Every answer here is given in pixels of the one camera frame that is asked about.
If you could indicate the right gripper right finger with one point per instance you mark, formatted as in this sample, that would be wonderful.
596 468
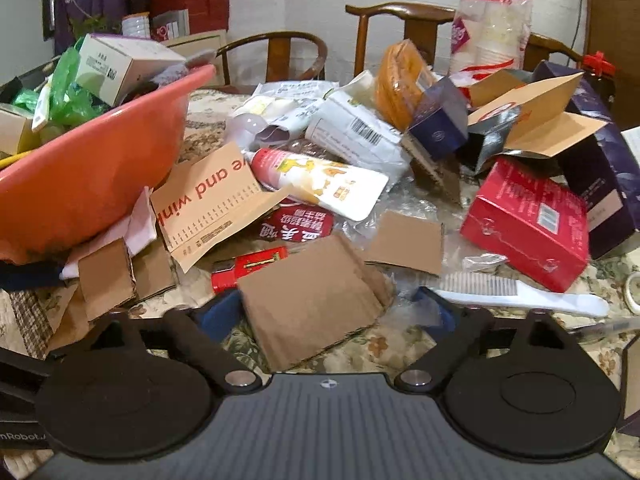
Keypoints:
455 330

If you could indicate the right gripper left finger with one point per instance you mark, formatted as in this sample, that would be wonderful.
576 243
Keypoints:
197 334

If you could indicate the white plastic comb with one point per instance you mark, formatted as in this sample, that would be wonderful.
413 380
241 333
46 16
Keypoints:
486 290

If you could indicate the brown corrugated cardboard piece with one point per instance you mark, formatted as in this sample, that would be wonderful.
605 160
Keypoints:
307 302

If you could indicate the small red lighter box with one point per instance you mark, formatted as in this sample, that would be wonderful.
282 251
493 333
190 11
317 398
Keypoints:
232 270

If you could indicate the folded cardboard piece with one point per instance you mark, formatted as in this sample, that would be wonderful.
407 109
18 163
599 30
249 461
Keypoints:
109 278

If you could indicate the small square cardboard piece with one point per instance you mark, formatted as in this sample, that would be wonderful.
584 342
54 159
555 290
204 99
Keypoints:
407 242

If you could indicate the red cardboard box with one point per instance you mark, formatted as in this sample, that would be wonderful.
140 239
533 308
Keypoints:
536 223

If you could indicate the white tissue paper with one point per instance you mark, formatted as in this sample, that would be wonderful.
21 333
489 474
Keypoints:
137 230

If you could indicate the printed brown cardboard sheet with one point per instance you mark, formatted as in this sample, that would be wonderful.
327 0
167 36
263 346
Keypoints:
202 204

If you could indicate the red snack packet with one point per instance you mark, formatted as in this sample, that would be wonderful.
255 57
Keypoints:
297 223

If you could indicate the orange white squeeze tube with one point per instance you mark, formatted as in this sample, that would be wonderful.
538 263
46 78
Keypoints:
349 191

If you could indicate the pink plastic basin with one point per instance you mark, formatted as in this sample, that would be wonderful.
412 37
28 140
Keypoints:
84 181

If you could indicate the small navy blue box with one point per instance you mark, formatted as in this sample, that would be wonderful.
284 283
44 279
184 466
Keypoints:
440 124

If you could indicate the tall purple patterned box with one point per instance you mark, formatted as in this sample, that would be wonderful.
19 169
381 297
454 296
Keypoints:
599 167

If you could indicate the tan open cardboard carton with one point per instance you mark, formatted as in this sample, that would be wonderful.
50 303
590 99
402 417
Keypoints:
540 115

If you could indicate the white printed pouch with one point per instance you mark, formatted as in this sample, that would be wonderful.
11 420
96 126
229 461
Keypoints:
350 130

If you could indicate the green plastic bag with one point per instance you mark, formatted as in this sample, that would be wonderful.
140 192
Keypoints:
61 101

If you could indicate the orange noodle packet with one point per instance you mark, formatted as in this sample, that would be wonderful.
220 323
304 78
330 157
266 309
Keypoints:
402 80

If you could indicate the white box in basin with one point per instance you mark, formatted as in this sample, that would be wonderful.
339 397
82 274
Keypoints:
111 66

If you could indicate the round back wooden chair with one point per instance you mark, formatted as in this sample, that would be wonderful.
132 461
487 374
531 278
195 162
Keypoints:
278 58

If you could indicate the paper cups plastic bag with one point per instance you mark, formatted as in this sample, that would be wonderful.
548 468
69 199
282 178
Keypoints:
489 35

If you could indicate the straight back wooden chair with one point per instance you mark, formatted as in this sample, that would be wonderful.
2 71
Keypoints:
421 26

